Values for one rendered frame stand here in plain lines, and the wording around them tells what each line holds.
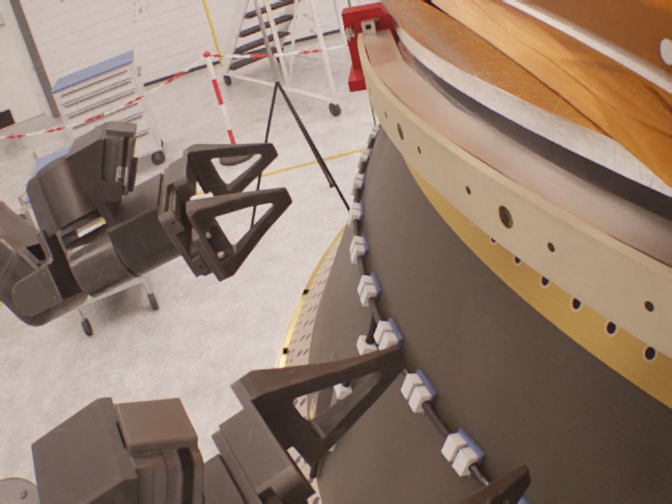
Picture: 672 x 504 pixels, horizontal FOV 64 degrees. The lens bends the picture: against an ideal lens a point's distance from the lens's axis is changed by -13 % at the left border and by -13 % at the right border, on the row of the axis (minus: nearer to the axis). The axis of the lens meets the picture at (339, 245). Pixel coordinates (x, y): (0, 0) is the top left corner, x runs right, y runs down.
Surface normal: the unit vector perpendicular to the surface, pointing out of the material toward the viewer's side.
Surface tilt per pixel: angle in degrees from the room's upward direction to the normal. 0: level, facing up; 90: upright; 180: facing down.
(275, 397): 91
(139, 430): 26
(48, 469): 10
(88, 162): 90
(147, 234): 90
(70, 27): 90
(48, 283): 65
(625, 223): 0
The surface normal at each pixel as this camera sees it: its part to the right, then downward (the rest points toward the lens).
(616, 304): -0.85, 0.43
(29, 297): -0.12, 0.16
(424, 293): -0.93, -0.11
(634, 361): -0.84, -0.01
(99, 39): 0.14, 0.52
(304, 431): 0.43, 0.43
